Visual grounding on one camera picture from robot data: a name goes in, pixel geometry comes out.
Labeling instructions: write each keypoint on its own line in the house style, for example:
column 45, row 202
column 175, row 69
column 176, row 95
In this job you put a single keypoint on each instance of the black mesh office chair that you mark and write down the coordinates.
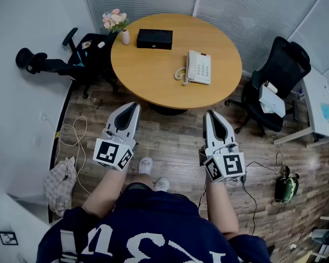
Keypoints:
column 285, row 64

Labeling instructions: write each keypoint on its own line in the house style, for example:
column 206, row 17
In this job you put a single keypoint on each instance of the teal item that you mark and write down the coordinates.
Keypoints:
column 81, row 57

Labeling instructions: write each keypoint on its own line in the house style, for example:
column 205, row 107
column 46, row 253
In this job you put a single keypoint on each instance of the checked cloth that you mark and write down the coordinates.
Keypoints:
column 59, row 188

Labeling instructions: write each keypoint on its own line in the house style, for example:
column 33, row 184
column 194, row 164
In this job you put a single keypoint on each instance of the person's right forearm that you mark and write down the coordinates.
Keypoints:
column 222, row 210

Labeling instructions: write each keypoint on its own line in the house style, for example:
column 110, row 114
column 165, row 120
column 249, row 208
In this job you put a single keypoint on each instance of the person's navy printed shirt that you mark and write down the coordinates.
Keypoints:
column 153, row 229

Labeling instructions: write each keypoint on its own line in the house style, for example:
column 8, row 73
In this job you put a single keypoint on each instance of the green and black helmet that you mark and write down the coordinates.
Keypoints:
column 288, row 188

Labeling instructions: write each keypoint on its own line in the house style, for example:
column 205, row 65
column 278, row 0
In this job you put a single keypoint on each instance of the person's left forearm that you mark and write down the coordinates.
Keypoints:
column 107, row 190

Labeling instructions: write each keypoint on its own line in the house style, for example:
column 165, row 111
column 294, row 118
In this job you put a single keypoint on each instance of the blue face mask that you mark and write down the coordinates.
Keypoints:
column 326, row 111

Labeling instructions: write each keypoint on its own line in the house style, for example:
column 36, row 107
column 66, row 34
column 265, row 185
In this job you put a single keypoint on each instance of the person's white left shoe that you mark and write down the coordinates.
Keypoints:
column 146, row 165

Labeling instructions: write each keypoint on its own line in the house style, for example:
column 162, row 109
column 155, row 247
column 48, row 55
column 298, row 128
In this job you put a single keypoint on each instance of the white bottle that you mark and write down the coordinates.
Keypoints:
column 271, row 87

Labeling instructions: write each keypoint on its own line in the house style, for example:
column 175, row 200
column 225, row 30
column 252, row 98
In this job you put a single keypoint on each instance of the small white object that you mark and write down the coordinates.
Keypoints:
column 101, row 44

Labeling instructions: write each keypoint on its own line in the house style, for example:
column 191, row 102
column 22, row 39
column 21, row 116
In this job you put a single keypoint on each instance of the person's white shoe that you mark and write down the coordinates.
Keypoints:
column 161, row 184
column 146, row 165

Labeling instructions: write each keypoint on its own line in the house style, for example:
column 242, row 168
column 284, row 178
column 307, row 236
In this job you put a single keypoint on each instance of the black framed wall marker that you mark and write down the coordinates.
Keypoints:
column 8, row 237

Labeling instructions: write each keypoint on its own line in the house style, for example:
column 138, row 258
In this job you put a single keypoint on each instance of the small picture card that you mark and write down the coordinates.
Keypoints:
column 86, row 45

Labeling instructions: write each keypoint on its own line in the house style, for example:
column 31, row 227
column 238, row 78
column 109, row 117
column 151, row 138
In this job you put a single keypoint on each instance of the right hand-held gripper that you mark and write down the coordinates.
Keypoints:
column 230, row 164

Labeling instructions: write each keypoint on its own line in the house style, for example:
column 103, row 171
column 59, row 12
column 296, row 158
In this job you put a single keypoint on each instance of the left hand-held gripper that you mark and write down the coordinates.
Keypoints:
column 109, row 153

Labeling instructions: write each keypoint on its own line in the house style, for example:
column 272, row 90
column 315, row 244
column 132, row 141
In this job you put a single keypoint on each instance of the black rectangular box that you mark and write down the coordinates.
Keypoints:
column 154, row 38

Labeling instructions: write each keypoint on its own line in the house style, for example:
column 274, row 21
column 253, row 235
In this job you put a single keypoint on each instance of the pink and white flower bouquet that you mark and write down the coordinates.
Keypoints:
column 115, row 19

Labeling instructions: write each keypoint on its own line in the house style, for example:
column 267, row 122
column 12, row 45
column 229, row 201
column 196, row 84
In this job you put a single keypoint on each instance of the person's white right shoe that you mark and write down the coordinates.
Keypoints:
column 161, row 184

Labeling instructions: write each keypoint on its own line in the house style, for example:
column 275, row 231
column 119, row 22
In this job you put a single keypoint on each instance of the white flat box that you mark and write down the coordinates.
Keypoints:
column 272, row 101

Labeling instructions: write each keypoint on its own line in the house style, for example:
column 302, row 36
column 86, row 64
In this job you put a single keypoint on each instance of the person's bare leg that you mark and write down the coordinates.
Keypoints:
column 142, row 180

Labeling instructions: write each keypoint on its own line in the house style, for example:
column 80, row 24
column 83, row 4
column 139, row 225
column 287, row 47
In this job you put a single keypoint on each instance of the white desk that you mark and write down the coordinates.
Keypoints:
column 315, row 97

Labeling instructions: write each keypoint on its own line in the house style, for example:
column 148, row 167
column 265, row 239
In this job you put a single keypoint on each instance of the white telephone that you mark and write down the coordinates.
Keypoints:
column 200, row 67

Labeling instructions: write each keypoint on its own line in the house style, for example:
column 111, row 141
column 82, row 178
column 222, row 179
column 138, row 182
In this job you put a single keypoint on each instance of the black power adapter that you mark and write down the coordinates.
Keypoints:
column 243, row 178

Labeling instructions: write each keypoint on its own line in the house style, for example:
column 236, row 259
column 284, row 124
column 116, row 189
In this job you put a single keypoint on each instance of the black office chair with headrest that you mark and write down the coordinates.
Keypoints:
column 63, row 64

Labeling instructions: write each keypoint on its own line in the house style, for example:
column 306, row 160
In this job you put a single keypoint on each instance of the pink vase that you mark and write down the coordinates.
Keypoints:
column 126, row 37

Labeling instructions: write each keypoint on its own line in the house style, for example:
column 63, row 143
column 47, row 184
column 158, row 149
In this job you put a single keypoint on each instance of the grey device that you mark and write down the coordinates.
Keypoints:
column 324, row 235

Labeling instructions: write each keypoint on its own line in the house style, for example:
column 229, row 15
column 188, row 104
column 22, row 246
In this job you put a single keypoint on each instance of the white wall socket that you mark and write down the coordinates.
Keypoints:
column 44, row 117

